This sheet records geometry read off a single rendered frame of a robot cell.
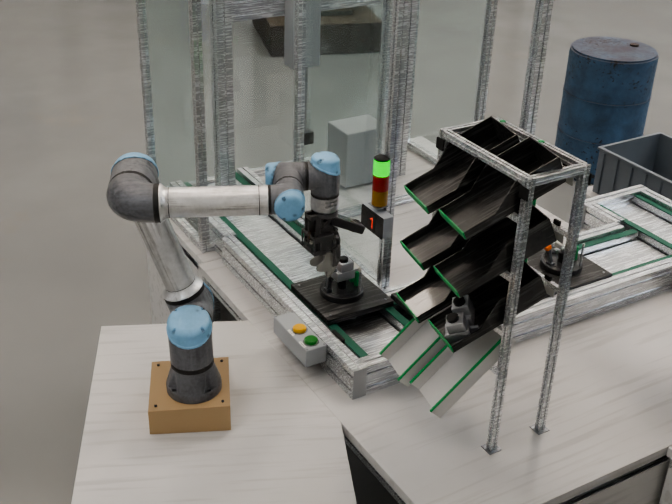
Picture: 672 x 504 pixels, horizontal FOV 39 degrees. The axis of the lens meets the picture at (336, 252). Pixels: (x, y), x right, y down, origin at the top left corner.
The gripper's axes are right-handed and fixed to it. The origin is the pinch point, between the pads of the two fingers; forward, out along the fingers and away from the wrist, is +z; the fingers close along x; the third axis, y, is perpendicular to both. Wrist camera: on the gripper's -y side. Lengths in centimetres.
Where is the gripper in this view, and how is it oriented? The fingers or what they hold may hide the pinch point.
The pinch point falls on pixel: (330, 272)
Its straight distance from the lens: 262.7
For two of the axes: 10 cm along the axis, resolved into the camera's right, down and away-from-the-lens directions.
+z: -0.2, 8.7, 4.9
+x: 5.1, 4.3, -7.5
